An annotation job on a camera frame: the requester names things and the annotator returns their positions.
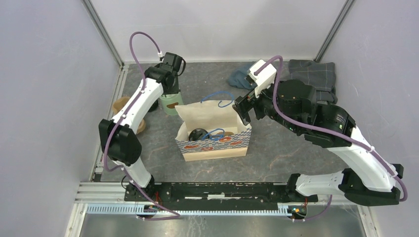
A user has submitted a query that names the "green straw holder can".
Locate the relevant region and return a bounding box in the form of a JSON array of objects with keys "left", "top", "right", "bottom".
[{"left": 160, "top": 92, "right": 183, "bottom": 116}]

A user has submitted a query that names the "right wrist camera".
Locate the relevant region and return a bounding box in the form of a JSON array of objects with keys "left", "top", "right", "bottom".
[{"left": 245, "top": 59, "right": 277, "bottom": 98}]

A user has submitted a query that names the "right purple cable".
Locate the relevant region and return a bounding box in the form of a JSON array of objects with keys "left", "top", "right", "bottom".
[{"left": 253, "top": 55, "right": 409, "bottom": 222}]

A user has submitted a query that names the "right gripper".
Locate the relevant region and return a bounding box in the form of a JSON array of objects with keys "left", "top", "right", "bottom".
[{"left": 232, "top": 78, "right": 301, "bottom": 133}]

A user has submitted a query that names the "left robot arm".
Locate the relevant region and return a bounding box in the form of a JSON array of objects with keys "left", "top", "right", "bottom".
[{"left": 98, "top": 52, "right": 186, "bottom": 201}]

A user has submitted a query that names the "cardboard cup carrier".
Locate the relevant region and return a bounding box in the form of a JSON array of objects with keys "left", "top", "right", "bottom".
[
  {"left": 112, "top": 96, "right": 147, "bottom": 135},
  {"left": 214, "top": 131, "right": 234, "bottom": 139}
]

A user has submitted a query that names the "blue cloth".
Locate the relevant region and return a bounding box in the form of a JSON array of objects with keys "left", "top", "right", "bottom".
[{"left": 227, "top": 62, "right": 256, "bottom": 90}]

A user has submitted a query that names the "paper takeout bag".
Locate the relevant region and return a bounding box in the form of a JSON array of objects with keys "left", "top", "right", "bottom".
[{"left": 175, "top": 91, "right": 251, "bottom": 161}]

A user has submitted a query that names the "purple cable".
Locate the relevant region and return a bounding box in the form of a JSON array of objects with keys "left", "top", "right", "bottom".
[
  {"left": 102, "top": 31, "right": 181, "bottom": 221},
  {"left": 253, "top": 55, "right": 409, "bottom": 222}
]

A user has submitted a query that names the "grey plaid cloth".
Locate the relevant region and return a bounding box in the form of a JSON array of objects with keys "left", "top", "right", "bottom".
[{"left": 281, "top": 60, "right": 338, "bottom": 104}]

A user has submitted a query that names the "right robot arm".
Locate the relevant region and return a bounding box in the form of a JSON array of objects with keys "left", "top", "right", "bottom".
[{"left": 233, "top": 79, "right": 407, "bottom": 206}]

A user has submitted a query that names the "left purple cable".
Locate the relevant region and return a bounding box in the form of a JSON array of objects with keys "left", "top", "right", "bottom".
[{"left": 102, "top": 31, "right": 181, "bottom": 221}]

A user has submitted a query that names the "black plastic cup lid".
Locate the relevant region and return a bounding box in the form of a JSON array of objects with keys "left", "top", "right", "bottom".
[{"left": 188, "top": 128, "right": 209, "bottom": 141}]

